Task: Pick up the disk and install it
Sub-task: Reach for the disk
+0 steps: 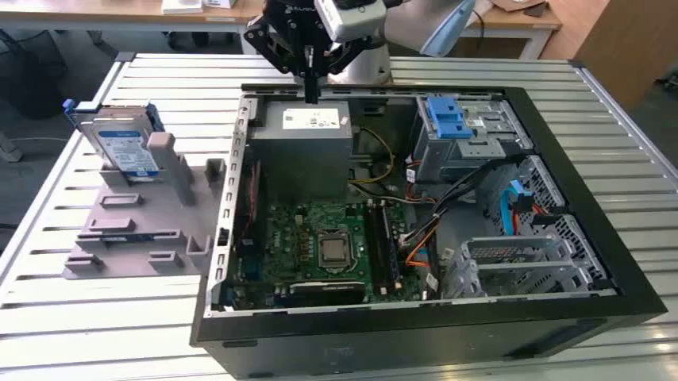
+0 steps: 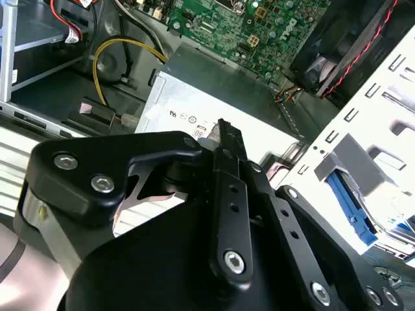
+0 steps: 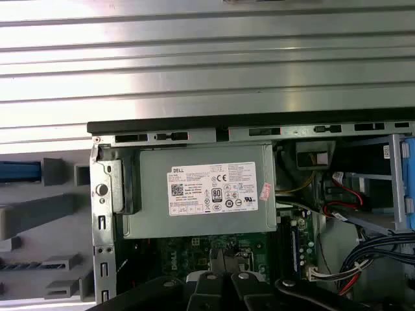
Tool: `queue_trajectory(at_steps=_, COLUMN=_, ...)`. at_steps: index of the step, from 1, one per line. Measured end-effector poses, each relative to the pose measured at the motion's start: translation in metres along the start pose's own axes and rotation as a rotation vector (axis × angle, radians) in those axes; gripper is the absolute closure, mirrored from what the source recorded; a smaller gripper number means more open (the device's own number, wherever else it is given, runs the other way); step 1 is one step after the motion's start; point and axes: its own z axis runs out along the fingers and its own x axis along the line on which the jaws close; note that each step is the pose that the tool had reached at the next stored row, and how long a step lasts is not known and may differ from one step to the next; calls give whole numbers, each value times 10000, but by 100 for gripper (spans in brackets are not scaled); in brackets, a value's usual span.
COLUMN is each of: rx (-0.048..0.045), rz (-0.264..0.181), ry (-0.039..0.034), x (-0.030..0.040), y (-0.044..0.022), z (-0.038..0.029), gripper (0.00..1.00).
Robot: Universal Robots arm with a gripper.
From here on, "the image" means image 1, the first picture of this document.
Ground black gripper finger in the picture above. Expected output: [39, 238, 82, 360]
[313, 37, 376, 105]
[243, 14, 315, 105]

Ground hard disk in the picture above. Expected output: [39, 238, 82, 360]
[62, 100, 167, 186]

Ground silver disk bay cage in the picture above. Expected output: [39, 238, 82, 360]
[442, 233, 606, 301]

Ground large white box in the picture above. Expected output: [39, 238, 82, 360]
[162, 0, 206, 16]

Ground grey power supply unit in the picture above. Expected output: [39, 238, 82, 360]
[247, 98, 355, 204]

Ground blue plastic drive latch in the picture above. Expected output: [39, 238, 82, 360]
[425, 95, 477, 140]

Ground wooden office desk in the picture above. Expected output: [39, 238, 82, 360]
[241, 0, 564, 60]
[0, 0, 250, 55]

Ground silver optical drive cage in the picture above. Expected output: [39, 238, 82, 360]
[413, 94, 534, 184]

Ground green motherboard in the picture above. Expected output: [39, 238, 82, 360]
[235, 199, 429, 310]

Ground silver CPU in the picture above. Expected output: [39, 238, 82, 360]
[317, 233, 353, 267]

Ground brown cardboard box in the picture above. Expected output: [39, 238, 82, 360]
[492, 0, 548, 19]

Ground black RAM slot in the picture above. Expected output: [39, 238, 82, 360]
[365, 200, 388, 294]

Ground grey parts rack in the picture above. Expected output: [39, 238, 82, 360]
[62, 133, 229, 282]

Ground installed RAM stick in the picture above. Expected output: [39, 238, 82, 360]
[382, 206, 404, 289]

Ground bare RAM stick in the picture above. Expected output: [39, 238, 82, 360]
[103, 233, 158, 244]

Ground black graphics card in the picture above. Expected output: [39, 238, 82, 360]
[287, 279, 368, 307]

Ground white table foot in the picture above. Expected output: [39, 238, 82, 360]
[0, 130, 26, 163]

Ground wooden cabinet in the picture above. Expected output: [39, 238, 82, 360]
[542, 0, 678, 113]

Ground black open PC case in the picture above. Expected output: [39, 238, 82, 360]
[189, 82, 668, 380]

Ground yellow power wires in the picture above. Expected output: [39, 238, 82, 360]
[347, 125, 398, 186]

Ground black cable bundle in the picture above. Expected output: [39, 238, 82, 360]
[401, 153, 534, 248]

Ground blue data wire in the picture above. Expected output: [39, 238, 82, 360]
[500, 180, 534, 240]

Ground red orange power wire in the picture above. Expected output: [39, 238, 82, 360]
[532, 203, 569, 217]

